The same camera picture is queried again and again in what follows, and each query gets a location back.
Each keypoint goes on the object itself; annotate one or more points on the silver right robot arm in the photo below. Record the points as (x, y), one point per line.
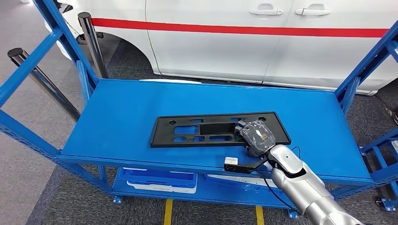
(304, 186)

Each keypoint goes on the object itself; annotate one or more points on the white car red stripe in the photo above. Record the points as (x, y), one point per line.
(217, 52)

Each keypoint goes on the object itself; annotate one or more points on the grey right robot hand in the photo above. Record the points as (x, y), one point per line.
(256, 136)

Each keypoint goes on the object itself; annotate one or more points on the black plastic plate part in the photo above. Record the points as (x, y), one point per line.
(164, 133)

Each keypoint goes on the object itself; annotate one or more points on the blue metal shelf rack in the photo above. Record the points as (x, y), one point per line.
(186, 99)

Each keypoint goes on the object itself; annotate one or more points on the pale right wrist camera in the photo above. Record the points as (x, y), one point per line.
(231, 161)

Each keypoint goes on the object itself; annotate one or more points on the blue wheeled shelf rack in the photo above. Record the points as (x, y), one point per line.
(377, 156)

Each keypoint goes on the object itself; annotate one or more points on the yellow floor tape square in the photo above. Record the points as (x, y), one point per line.
(168, 214)

